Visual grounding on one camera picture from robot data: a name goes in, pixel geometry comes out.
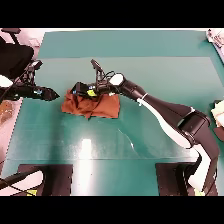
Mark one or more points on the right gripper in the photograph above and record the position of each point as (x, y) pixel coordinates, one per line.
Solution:
(95, 90)

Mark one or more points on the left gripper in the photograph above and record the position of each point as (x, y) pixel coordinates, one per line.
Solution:
(33, 93)

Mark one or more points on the orange shirt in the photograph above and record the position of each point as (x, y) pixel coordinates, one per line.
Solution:
(100, 106)

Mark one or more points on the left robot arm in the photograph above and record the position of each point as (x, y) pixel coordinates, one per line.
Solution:
(8, 88)

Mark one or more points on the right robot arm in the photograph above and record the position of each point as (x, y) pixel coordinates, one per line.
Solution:
(173, 113)

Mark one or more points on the black office chair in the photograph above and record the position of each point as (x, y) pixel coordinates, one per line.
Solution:
(15, 58)

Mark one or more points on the cream garment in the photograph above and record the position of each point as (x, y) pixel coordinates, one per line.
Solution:
(220, 113)

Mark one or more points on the dark red garment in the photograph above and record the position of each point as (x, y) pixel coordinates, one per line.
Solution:
(220, 133)

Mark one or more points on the white garment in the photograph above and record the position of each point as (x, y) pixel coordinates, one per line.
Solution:
(216, 36)

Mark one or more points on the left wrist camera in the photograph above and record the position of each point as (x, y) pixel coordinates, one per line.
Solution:
(33, 68)

